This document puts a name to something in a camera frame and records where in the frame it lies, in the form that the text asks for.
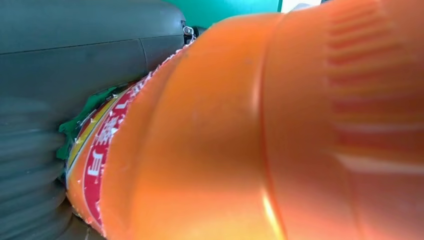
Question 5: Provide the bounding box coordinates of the orange plastic detergent bottle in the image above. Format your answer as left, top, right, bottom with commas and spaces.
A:
65, 0, 424, 240

